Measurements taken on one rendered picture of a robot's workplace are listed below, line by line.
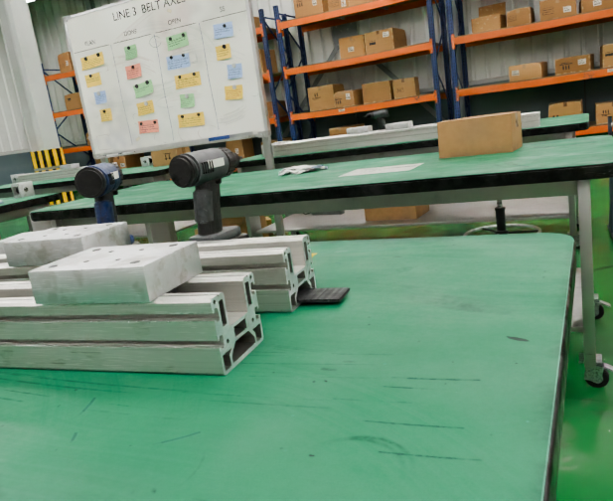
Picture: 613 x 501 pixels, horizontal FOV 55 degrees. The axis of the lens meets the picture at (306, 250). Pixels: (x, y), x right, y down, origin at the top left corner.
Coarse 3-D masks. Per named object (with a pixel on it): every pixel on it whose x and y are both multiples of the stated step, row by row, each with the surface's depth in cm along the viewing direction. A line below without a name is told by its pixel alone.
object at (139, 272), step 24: (48, 264) 69; (72, 264) 67; (96, 264) 65; (120, 264) 63; (144, 264) 61; (168, 264) 65; (192, 264) 69; (48, 288) 66; (72, 288) 65; (96, 288) 64; (120, 288) 62; (144, 288) 61; (168, 288) 65
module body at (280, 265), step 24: (240, 240) 88; (264, 240) 86; (288, 240) 84; (0, 264) 97; (216, 264) 81; (240, 264) 81; (264, 264) 79; (288, 264) 78; (264, 288) 80; (288, 288) 79
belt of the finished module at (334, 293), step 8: (304, 288) 85; (312, 288) 85; (320, 288) 84; (328, 288) 83; (336, 288) 83; (344, 288) 82; (304, 296) 81; (312, 296) 81; (320, 296) 80; (328, 296) 80; (336, 296) 79
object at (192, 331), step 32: (0, 288) 80; (192, 288) 69; (224, 288) 67; (0, 320) 72; (32, 320) 71; (64, 320) 69; (96, 320) 67; (128, 320) 64; (160, 320) 63; (192, 320) 61; (224, 320) 62; (256, 320) 69; (0, 352) 72; (32, 352) 70; (64, 352) 69; (96, 352) 67; (128, 352) 65; (160, 352) 63; (192, 352) 62; (224, 352) 61
